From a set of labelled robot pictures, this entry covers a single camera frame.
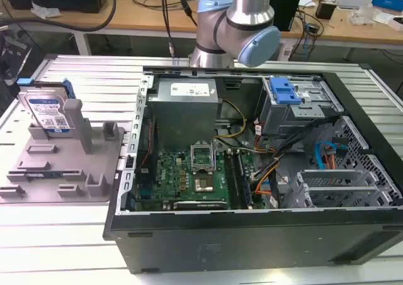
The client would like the grey disk bay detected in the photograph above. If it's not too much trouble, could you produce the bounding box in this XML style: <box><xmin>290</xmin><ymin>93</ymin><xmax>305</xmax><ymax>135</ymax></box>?
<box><xmin>297</xmin><ymin>169</ymin><xmax>382</xmax><ymax>208</ymax></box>

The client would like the hard disk in blue carrier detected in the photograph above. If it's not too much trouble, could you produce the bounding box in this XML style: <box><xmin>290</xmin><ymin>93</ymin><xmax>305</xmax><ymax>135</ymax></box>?
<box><xmin>18</xmin><ymin>78</ymin><xmax>74</xmax><ymax>135</ymax></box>

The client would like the grey power supply unit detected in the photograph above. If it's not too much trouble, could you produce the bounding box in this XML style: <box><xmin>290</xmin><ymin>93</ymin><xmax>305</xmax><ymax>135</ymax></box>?
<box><xmin>147</xmin><ymin>78</ymin><xmax>223</xmax><ymax>152</ymax></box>

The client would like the socket cover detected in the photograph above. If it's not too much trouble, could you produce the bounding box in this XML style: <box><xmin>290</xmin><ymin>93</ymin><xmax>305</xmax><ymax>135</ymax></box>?
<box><xmin>190</xmin><ymin>144</ymin><xmax>216</xmax><ymax>176</ymax></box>

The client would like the locking lever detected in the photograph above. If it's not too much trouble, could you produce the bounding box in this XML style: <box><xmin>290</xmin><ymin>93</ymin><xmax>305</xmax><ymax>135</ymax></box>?
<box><xmin>212</xmin><ymin>139</ymin><xmax>219</xmax><ymax>176</ymax></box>

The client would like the green motherboard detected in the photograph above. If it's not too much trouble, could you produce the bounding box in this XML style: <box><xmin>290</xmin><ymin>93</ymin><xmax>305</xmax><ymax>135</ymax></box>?
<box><xmin>133</xmin><ymin>147</ymin><xmax>253</xmax><ymax>211</ymax></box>

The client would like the black chipset chip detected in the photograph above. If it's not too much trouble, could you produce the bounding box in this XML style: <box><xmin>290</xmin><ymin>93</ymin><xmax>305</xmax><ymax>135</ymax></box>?
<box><xmin>194</xmin><ymin>177</ymin><xmax>214</xmax><ymax>193</ymax></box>

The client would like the RAM slot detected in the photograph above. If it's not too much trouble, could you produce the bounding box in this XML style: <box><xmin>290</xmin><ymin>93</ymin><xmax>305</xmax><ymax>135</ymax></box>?
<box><xmin>224</xmin><ymin>150</ymin><xmax>242</xmax><ymax>210</ymax></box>

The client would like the RAM stick in slot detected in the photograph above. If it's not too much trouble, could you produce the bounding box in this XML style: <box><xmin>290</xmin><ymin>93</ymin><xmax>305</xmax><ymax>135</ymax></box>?
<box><xmin>236</xmin><ymin>151</ymin><xmax>254</xmax><ymax>209</ymax></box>

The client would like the blue drive latch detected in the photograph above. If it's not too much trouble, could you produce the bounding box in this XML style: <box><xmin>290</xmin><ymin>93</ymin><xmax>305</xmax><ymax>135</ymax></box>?
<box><xmin>269</xmin><ymin>75</ymin><xmax>303</xmax><ymax>106</ymax></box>

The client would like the grey metal drive cage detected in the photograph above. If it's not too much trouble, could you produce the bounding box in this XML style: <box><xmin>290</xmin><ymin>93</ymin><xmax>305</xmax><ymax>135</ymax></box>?
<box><xmin>258</xmin><ymin>75</ymin><xmax>344</xmax><ymax>138</ymax></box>

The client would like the black open PC case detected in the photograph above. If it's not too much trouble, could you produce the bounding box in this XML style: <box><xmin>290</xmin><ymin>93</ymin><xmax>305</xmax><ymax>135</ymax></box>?
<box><xmin>103</xmin><ymin>65</ymin><xmax>403</xmax><ymax>275</ymax></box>

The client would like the grey plastic parts rack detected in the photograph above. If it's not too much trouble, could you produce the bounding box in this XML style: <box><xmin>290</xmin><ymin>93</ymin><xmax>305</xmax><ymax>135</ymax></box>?
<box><xmin>0</xmin><ymin>91</ymin><xmax>131</xmax><ymax>204</ymax></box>

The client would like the wooden desk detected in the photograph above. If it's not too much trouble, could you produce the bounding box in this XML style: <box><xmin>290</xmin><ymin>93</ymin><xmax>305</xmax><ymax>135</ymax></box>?
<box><xmin>0</xmin><ymin>0</ymin><xmax>403</xmax><ymax>50</ymax></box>

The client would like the black box on desk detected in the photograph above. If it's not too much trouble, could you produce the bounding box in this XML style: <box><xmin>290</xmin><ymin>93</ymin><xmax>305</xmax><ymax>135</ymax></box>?
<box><xmin>269</xmin><ymin>0</ymin><xmax>300</xmax><ymax>32</ymax></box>

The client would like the RAM stick on rack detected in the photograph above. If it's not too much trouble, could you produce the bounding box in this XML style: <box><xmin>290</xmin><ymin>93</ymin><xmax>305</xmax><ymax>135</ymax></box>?
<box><xmin>8</xmin><ymin>170</ymin><xmax>80</xmax><ymax>179</ymax></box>

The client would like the black device on desk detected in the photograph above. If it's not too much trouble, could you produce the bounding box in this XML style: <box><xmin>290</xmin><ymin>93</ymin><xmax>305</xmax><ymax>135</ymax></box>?
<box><xmin>315</xmin><ymin>0</ymin><xmax>338</xmax><ymax>20</ymax></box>

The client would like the clear plastic bag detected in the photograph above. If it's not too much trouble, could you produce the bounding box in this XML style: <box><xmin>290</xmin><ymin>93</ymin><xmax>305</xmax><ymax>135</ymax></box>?
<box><xmin>348</xmin><ymin>4</ymin><xmax>383</xmax><ymax>26</ymax></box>

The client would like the black chair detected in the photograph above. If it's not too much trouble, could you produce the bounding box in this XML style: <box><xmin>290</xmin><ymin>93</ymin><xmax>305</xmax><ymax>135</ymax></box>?
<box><xmin>0</xmin><ymin>30</ymin><xmax>38</xmax><ymax>116</ymax></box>

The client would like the yellow black power wire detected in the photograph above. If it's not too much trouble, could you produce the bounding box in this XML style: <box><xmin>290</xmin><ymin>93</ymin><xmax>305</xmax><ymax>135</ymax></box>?
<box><xmin>212</xmin><ymin>99</ymin><xmax>247</xmax><ymax>140</ymax></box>

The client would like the orange wire bundle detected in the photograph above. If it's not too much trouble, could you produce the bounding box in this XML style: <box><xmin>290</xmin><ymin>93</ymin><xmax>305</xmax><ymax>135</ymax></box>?
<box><xmin>253</xmin><ymin>175</ymin><xmax>272</xmax><ymax>198</ymax></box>

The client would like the black braided wire bundle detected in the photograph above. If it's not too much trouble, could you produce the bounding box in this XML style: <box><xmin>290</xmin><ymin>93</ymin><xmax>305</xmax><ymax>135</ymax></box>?
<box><xmin>251</xmin><ymin>115</ymin><xmax>343</xmax><ymax>181</ymax></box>

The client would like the blue SATA wire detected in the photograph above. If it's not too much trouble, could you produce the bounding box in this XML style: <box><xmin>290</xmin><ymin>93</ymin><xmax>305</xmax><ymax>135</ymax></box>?
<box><xmin>314</xmin><ymin>140</ymin><xmax>340</xmax><ymax>172</ymax></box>

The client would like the black cable with metal plug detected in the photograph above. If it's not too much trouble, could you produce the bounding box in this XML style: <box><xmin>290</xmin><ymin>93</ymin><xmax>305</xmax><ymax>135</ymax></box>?
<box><xmin>161</xmin><ymin>0</ymin><xmax>178</xmax><ymax>59</ymax></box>

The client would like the thick black cable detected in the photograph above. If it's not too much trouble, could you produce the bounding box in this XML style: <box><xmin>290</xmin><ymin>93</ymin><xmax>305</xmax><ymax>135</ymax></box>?
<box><xmin>0</xmin><ymin>0</ymin><xmax>118</xmax><ymax>33</ymax></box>

